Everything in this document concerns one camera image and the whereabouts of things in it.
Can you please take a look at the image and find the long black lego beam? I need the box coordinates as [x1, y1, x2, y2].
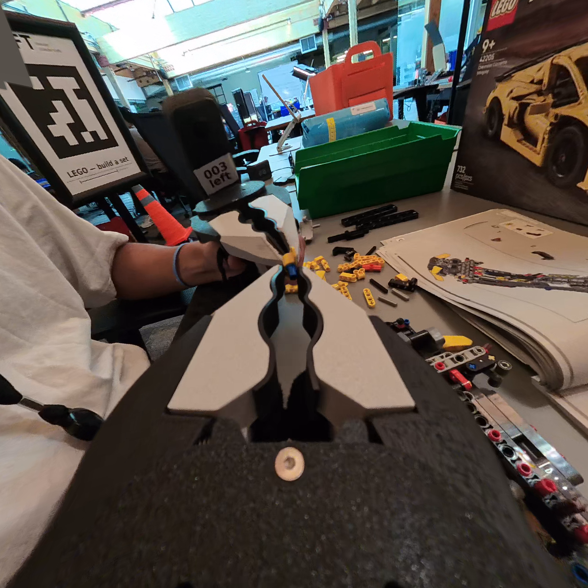
[354, 210, 420, 230]
[341, 204, 398, 227]

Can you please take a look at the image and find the black chest strap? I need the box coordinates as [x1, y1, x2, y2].
[0, 374, 104, 443]

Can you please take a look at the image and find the black lego axle connector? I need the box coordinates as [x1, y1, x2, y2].
[327, 227, 369, 244]

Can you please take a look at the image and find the black office chair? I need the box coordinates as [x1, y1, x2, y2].
[131, 110, 196, 207]

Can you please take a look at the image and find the red chair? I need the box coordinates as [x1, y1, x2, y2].
[237, 120, 270, 151]

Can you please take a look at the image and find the pile of yellow lego pieces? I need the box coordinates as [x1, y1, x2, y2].
[302, 253, 386, 301]

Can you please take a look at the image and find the green plastic bin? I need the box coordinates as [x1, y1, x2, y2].
[294, 122, 462, 220]

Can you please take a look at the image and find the blue fabric roll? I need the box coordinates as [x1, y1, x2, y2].
[301, 97, 391, 149]

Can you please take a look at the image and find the person's left forearm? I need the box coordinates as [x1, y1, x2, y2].
[111, 241, 194, 300]

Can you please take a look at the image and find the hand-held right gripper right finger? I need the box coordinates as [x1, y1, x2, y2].
[299, 269, 417, 420]

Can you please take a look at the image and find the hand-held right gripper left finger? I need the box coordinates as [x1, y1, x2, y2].
[168, 266, 283, 443]

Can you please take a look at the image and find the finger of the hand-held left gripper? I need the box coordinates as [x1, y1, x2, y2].
[209, 204, 289, 268]
[250, 194, 301, 259]

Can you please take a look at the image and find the lego instruction booklet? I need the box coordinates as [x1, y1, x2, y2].
[376, 209, 588, 435]

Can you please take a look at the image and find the orange traffic cone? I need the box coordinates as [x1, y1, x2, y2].
[133, 184, 194, 247]

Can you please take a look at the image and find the orange plastic case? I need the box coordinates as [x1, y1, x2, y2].
[309, 40, 395, 122]

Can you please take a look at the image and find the blue wristband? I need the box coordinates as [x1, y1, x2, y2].
[172, 243, 193, 288]

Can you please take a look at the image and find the framed marker sign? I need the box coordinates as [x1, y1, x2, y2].
[0, 11, 151, 208]

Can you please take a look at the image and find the person's left hand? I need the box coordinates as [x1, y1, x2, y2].
[185, 240, 259, 288]

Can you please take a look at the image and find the partly built lego car chassis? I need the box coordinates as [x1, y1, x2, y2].
[387, 317, 588, 572]

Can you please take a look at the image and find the lego set box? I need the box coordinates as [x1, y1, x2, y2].
[451, 0, 588, 227]

